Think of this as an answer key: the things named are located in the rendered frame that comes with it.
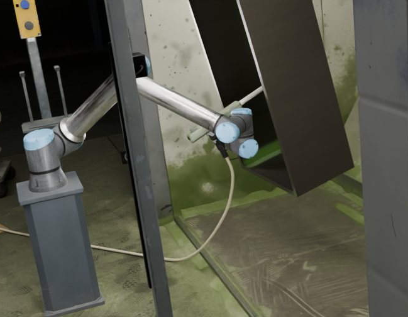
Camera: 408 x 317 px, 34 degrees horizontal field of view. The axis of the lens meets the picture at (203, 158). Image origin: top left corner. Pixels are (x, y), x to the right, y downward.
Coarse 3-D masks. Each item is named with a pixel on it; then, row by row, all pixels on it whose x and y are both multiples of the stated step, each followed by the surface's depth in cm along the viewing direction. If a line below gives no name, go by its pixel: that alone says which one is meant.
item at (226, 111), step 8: (248, 96) 323; (232, 104) 321; (240, 104) 321; (224, 112) 318; (192, 128) 315; (200, 128) 315; (192, 136) 314; (200, 136) 316; (216, 144) 322; (224, 152) 324
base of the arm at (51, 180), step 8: (56, 168) 322; (32, 176) 321; (40, 176) 319; (48, 176) 319; (56, 176) 321; (64, 176) 326; (32, 184) 321; (40, 184) 319; (48, 184) 319; (56, 184) 320; (64, 184) 324
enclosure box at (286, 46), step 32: (192, 0) 339; (224, 0) 346; (256, 0) 288; (288, 0) 294; (224, 32) 350; (256, 32) 291; (288, 32) 298; (224, 64) 355; (256, 64) 296; (288, 64) 302; (320, 64) 308; (224, 96) 359; (256, 96) 367; (288, 96) 305; (320, 96) 313; (256, 128) 372; (288, 128) 309; (320, 128) 317; (256, 160) 376; (288, 160) 314; (320, 160) 321; (352, 160) 329
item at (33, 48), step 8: (32, 48) 391; (32, 56) 392; (32, 64) 394; (40, 64) 395; (40, 72) 396; (40, 80) 397; (40, 88) 399; (40, 96) 400; (40, 104) 401; (48, 104) 403; (40, 112) 407; (48, 112) 404
